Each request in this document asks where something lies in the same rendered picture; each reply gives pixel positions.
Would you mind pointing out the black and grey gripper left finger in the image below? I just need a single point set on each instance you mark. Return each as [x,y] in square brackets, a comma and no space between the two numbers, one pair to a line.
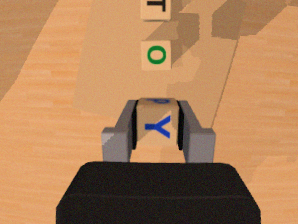
[115,140]

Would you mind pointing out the tan letter block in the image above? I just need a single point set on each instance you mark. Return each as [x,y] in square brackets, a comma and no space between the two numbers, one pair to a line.
[157,121]
[156,54]
[156,10]

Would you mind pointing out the tan flat mat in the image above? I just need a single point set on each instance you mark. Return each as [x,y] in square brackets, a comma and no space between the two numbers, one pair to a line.
[203,33]

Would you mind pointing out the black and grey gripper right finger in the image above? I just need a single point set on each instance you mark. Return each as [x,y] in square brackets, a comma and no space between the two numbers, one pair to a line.
[197,143]

